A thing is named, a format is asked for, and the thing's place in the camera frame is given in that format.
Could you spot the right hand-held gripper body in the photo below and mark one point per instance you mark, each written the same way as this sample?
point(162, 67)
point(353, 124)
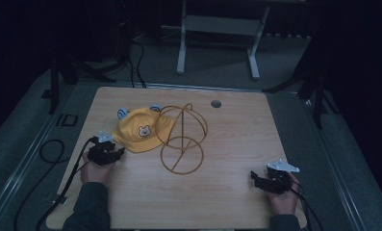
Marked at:
point(280, 177)

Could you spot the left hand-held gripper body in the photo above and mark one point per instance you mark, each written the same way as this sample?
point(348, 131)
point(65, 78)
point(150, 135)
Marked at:
point(101, 150)

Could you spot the yellow hat with bear print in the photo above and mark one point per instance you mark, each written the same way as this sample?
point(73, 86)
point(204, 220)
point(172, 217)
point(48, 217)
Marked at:
point(140, 130)

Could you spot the person's left hand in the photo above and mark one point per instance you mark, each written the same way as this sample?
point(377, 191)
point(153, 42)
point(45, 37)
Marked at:
point(95, 172)

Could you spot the person's right hand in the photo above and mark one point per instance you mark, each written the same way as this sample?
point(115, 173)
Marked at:
point(285, 201)

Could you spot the black metal stand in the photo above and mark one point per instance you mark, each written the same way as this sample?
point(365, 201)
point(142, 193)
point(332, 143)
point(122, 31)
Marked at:
point(66, 69)
point(313, 83)

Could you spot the white metal table frame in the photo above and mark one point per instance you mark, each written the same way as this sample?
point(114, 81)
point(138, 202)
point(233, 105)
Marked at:
point(219, 25)

